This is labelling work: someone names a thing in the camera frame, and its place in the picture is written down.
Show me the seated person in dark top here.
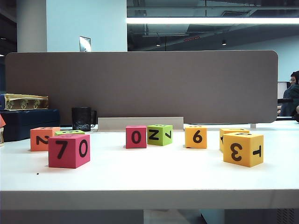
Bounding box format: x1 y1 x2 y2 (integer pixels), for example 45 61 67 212
279 70 299 117

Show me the yellow foam block Alligator 6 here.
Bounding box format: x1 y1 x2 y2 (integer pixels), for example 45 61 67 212
185 126 208 149

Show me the green foam block Duck 7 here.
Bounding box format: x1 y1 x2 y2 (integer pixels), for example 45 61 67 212
54 130 85 137

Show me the framed wall sign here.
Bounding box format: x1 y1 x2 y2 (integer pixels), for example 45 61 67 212
78 35 92 52

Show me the gold ornate gift box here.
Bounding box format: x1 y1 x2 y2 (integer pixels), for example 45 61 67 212
4 93 49 111

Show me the large pink block 7 0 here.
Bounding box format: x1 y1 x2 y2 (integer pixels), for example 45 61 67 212
48 133 91 169

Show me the white round column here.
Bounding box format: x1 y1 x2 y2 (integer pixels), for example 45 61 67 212
16 0 48 53

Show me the yellow foam block Y 9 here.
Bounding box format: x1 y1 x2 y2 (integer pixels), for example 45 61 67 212
219 128 250 153

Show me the dark blue hard case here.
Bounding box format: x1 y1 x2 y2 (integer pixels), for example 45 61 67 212
0 108 61 142

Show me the yellow foam block 3 T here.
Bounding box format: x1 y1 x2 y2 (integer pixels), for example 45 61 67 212
223 132 264 168

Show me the orange foam block number 2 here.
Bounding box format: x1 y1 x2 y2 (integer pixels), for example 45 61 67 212
30 127 61 152

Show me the black mug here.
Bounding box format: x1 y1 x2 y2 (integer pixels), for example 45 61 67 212
71 107 97 132

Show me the brown grey desk divider panel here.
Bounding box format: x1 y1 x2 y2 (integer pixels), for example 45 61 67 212
4 50 279 125

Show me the green foam block N 7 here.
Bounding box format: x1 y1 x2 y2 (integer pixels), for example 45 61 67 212
147 124 173 147

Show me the dark grey vented cabinet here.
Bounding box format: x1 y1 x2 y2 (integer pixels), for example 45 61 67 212
224 208 299 224

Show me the small pink foam block 0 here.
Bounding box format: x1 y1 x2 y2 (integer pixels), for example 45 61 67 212
125 126 147 149

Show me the background computer monitor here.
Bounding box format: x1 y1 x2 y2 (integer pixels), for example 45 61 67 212
278 81 288 99

